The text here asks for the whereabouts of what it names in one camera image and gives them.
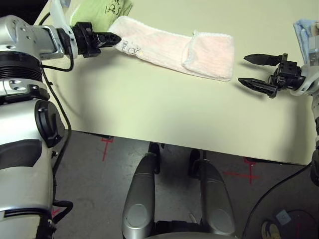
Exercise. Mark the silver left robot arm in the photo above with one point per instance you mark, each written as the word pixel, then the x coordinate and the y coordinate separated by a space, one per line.
pixel 20 124

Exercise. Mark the light blue folded towel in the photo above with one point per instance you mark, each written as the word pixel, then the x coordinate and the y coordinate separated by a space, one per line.
pixel 302 35

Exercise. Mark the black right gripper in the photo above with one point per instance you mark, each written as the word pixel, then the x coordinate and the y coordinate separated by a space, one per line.
pixel 289 74

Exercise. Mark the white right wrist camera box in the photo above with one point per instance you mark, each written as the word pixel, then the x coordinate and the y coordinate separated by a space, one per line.
pixel 312 79

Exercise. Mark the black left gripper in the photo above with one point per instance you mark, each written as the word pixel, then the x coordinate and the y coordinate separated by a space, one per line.
pixel 84 39

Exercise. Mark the grey robot pelvis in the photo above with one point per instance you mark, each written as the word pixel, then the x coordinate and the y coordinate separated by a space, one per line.
pixel 192 236

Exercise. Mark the beige folded towel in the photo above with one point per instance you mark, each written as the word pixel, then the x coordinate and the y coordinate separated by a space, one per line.
pixel 316 27

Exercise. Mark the grey white sneaker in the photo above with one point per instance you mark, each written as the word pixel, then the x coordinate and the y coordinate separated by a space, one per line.
pixel 270 230

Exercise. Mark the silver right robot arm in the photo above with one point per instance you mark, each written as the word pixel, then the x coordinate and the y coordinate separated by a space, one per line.
pixel 316 169

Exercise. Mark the pink terry towel duck embroidery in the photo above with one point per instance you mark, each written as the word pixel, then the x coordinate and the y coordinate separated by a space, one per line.
pixel 162 47

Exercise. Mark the blue square tag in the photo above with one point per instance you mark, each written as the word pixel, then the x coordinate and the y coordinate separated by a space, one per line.
pixel 282 216

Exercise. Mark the black round floor base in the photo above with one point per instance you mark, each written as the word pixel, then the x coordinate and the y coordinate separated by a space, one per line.
pixel 304 224

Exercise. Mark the green folded towel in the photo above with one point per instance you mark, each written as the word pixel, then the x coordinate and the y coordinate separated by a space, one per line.
pixel 94 12

